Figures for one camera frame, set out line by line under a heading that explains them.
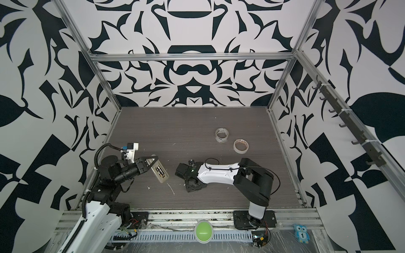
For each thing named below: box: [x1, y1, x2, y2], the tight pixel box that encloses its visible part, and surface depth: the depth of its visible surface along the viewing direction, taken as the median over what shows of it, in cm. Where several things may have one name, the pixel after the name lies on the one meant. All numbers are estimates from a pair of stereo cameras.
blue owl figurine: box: [293, 224, 311, 244], surface depth 71 cm
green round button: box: [194, 219, 214, 244], surface depth 71 cm
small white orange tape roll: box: [233, 138, 249, 155], surface depth 101 cm
